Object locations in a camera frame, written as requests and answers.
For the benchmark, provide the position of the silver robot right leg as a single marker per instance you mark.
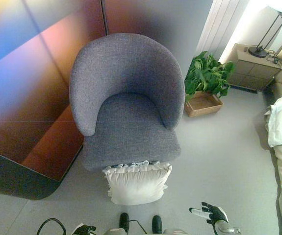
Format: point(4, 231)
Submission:
point(175, 232)

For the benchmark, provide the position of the black robot foot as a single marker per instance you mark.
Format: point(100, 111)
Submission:
point(124, 220)
point(157, 222)

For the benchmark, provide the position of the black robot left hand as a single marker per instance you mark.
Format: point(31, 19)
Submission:
point(84, 230)

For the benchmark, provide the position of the grey fabric armchair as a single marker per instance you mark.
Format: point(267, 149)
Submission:
point(128, 80)

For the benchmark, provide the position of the silver robot leg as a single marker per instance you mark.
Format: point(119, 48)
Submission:
point(115, 232)
point(175, 232)

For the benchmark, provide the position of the black robot left foot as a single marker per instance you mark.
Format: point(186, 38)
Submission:
point(124, 220)

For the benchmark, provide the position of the white ruffled pillow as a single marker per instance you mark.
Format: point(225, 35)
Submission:
point(137, 183)

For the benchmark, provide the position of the robot legs and feet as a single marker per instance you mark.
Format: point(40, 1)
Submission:
point(137, 221)

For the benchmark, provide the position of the dark metal table lamp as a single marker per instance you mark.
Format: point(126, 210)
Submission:
point(258, 52)

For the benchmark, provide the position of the reddish brown wooden cabinet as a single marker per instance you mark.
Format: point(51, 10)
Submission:
point(33, 151)

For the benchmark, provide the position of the beige nightstand with drawers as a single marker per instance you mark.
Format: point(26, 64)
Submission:
point(252, 71)

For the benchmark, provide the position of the green leafy potted plant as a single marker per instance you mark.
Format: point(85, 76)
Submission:
point(208, 76)

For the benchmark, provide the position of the black robot right foot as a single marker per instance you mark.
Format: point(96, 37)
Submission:
point(157, 222)

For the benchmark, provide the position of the white pleated curtain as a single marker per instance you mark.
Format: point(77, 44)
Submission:
point(216, 24)

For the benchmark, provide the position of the silver robot left leg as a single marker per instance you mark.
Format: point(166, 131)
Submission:
point(115, 232)

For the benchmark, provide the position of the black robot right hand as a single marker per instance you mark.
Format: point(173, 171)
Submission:
point(216, 213)

